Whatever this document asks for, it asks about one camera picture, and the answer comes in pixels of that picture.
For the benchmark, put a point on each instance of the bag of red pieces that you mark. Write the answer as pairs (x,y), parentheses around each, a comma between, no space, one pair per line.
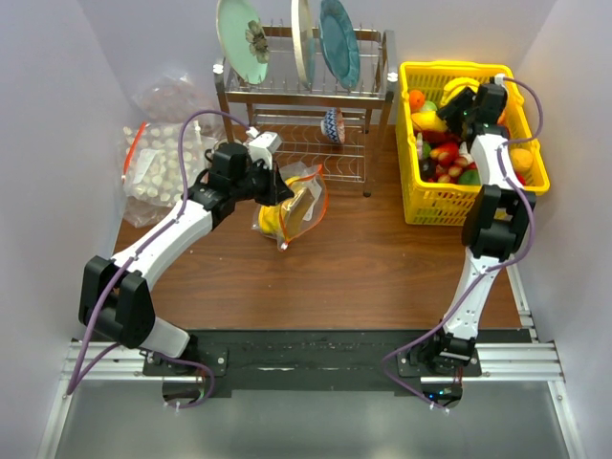
(171,96)

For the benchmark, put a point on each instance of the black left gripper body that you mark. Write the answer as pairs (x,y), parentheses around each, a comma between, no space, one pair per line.
(260,185)

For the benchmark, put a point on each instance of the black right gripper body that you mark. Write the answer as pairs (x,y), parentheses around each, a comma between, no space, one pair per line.
(471,117)

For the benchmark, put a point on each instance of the bag of white round pieces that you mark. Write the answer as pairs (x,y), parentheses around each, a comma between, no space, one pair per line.
(154,162)

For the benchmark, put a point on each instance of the teal plate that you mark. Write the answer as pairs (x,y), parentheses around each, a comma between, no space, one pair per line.
(339,44)

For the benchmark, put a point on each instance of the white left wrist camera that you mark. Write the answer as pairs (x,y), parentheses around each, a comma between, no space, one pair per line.
(262,145)

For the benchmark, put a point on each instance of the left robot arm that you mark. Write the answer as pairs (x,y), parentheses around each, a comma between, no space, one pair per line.
(115,295)

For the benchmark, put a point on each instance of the cream plate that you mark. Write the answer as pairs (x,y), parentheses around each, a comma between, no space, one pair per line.
(303,42)

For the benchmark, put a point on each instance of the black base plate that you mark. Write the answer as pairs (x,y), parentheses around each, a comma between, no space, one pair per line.
(338,360)

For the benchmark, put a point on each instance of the blue patterned bowl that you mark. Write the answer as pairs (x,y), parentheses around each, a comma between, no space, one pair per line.
(332,126)

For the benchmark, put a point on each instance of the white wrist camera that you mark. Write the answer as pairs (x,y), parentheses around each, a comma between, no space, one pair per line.
(262,145)
(502,81)

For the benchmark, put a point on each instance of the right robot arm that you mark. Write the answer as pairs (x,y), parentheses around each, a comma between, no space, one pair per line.
(494,228)

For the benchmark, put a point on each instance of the green lime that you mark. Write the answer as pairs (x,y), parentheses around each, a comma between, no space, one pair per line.
(469,177)

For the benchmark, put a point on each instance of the yellow banana bunch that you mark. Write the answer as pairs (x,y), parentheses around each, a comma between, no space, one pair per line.
(273,221)
(456,86)

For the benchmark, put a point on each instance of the yellow plastic basket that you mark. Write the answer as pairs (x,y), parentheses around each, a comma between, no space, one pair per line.
(441,204)

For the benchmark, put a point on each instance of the metal dish rack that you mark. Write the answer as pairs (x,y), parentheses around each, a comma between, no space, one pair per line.
(281,104)

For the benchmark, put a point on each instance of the yellow lemon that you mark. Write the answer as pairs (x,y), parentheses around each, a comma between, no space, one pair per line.
(428,121)

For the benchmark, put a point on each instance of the mint green flower plate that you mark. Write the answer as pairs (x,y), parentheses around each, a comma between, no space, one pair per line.
(243,40)

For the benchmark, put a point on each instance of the orange fruit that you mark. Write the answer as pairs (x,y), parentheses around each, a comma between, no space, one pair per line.
(522,160)

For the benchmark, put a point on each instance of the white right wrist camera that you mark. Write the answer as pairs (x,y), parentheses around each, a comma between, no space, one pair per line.
(502,81)

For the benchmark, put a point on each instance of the clear orange zip bag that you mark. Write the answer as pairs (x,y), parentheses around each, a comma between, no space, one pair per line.
(311,206)

